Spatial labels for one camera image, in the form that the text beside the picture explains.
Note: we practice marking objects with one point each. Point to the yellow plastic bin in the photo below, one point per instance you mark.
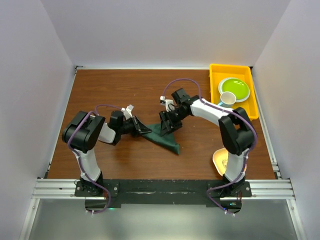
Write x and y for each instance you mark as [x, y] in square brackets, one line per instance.
[218, 72]

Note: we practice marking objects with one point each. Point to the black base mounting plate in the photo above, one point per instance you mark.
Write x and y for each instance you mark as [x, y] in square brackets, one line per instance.
[168, 192]

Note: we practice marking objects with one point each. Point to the aluminium frame rail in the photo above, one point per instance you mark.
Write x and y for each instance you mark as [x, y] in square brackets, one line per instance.
[56, 213]

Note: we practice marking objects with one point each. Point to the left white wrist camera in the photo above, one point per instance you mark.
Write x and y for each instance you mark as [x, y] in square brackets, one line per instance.
[127, 112]

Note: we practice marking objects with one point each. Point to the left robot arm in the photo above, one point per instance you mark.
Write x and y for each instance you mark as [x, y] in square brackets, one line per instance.
[82, 134]

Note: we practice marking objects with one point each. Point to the dark green cloth napkin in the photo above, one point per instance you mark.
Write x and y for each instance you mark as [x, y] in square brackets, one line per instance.
[166, 141]

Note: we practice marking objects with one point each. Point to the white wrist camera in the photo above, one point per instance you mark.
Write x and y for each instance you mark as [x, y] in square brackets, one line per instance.
[168, 103]
[127, 112]

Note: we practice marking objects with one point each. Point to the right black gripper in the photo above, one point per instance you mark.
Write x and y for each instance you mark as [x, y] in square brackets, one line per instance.
[165, 127]

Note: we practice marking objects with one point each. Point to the green plate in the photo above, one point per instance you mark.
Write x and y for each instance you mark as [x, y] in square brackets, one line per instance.
[237, 86]

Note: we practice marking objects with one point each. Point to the cream square bowl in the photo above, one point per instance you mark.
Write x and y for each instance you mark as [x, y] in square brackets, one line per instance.
[228, 163]

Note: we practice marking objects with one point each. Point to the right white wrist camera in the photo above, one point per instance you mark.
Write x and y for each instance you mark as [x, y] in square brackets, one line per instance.
[168, 103]

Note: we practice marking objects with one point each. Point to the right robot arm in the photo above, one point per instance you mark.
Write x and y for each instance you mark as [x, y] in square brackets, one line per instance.
[237, 132]

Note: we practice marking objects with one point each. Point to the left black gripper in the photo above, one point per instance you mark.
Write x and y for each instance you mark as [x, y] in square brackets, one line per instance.
[138, 127]

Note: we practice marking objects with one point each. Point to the white blue mug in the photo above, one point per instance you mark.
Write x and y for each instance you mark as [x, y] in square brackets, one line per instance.
[227, 99]

